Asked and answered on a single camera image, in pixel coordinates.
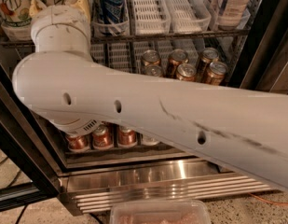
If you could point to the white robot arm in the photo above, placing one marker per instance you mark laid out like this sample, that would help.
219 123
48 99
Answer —
245 131

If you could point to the gold can back left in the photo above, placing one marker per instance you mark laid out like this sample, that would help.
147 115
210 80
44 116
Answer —
150 57

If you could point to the gold can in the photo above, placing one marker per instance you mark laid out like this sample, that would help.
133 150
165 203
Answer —
176 57
150 57
215 73
154 71
186 72
207 56

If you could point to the gold can front left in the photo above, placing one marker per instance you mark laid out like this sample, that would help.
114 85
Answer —
154 71

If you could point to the gold can back middle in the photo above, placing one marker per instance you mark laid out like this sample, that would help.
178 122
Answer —
176 57

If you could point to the red can front left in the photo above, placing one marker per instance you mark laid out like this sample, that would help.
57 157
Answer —
77 143

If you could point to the red can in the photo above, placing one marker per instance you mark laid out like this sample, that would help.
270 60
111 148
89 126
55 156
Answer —
126 137
101 138
77 143

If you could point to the red can front middle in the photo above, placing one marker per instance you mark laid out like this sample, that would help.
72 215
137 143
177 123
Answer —
101 138

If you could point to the gold can front middle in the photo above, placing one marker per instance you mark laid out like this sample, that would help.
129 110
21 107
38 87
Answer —
186 72

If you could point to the red can front right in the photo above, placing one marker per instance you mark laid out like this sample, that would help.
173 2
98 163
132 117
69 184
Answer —
126 137

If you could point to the gold can back right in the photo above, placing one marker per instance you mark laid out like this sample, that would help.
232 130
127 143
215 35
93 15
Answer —
207 56

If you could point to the gold can front right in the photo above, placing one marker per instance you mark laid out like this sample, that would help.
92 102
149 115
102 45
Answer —
215 73

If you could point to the stainless steel fridge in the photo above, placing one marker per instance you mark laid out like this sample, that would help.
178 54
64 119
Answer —
93 181

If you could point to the white slotted tray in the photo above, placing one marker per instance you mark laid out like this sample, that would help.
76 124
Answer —
151 17

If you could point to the white bottle top right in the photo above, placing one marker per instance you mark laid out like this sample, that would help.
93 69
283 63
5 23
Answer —
230 13

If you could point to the clear plastic container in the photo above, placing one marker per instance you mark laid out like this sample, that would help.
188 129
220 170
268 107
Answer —
160 212

